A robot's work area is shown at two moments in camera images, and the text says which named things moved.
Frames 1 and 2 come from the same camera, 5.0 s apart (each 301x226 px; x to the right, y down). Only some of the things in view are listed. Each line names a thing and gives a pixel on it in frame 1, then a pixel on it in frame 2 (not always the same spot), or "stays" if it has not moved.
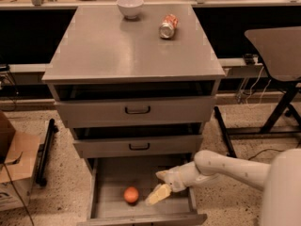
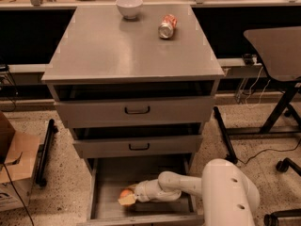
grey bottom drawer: [108, 179] stays
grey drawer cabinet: [134, 82] stays
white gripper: [179, 179] -> [142, 191]
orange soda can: [168, 25] stays
